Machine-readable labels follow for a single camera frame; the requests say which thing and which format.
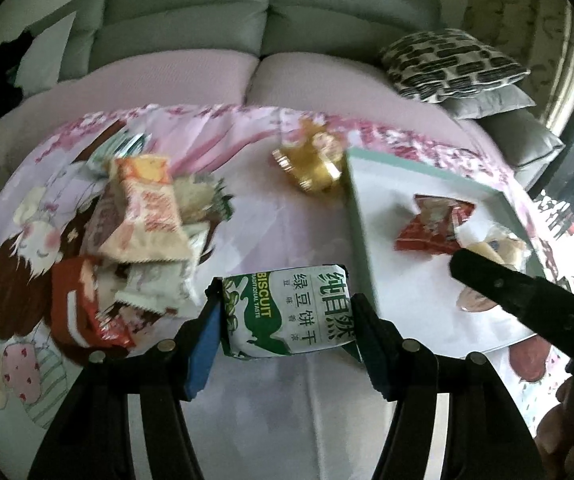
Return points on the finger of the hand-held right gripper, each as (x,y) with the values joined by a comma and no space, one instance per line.
(517,295)

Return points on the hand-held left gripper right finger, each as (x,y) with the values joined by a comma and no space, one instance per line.
(373,360)

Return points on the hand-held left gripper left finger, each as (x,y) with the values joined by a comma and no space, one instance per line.
(204,355)

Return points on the pale pink snack packet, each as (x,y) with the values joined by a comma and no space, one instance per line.
(472,302)

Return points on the round cracker clear packet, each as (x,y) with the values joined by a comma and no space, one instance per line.
(502,250)

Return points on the green white biscuit packet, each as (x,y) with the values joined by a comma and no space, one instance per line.
(287,310)

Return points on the red snack packet white picture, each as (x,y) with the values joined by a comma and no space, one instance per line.
(432,232)

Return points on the red striped snack packet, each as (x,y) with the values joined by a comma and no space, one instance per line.
(74,305)

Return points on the pile of assorted snack packets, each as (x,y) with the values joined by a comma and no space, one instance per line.
(142,220)

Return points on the white box with teal rim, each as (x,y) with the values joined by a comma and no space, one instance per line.
(397,195)

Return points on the gold foil snack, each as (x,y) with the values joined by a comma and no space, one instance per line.
(312,165)

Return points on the person's right hand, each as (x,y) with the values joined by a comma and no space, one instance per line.
(552,430)

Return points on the pink printed blanket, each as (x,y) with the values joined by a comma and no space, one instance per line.
(277,240)

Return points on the grey pillow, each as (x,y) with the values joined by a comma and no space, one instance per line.
(492,102)

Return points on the black white patterned pillow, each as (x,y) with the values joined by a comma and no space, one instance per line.
(447,60)

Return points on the pink sofa seat cover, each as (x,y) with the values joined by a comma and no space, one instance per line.
(192,80)

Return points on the grey sofa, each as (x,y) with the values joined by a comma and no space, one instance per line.
(182,0)

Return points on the metal window frame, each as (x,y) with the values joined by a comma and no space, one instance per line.
(569,60)

